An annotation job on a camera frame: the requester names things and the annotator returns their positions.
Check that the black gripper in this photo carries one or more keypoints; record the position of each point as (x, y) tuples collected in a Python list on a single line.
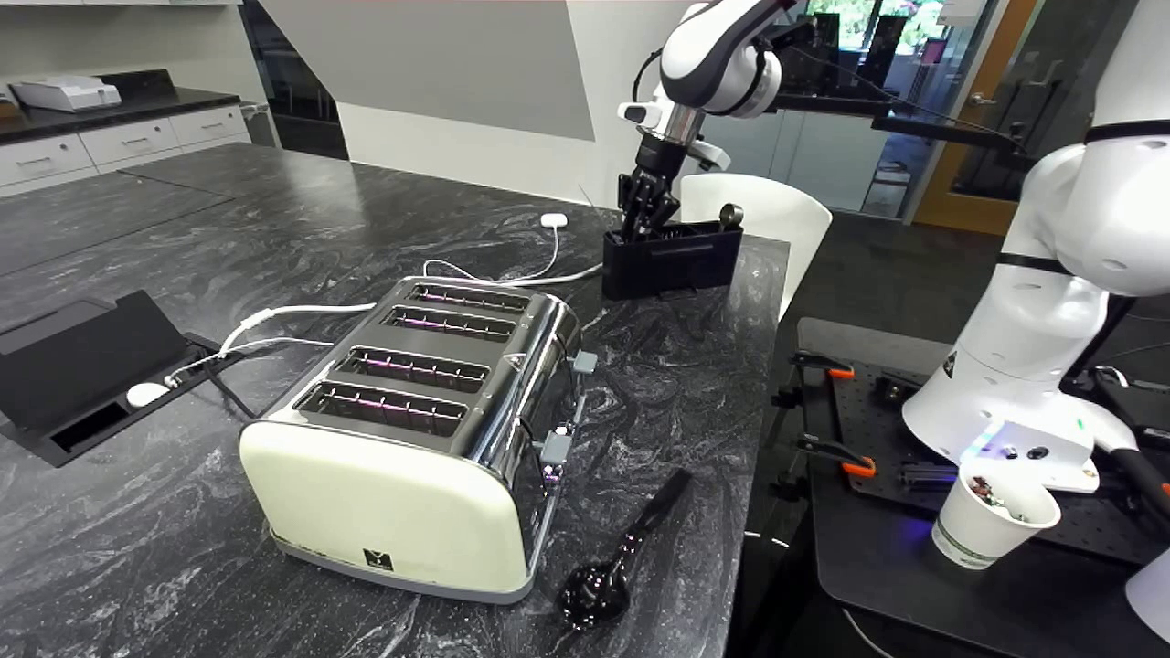
[(646, 193)]

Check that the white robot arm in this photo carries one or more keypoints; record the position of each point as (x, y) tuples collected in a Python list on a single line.
[(1083, 232)]

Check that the black divided organizer box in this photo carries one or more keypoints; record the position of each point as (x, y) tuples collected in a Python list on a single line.
[(646, 262)]

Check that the black table power outlet box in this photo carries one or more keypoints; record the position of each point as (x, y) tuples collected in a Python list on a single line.
[(69, 373)]

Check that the white chair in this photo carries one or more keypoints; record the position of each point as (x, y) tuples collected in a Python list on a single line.
[(783, 232)]

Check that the orange black clamp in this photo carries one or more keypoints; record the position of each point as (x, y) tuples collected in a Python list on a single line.
[(812, 394)]

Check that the cream four-slot toaster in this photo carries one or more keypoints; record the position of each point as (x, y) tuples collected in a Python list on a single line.
[(427, 447)]

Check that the white device on counter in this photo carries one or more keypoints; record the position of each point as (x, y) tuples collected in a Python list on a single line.
[(69, 94)]

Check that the white cabinet counter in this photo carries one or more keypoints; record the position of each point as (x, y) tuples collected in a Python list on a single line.
[(151, 122)]

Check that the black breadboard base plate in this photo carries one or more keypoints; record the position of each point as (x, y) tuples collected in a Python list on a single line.
[(1018, 435)]

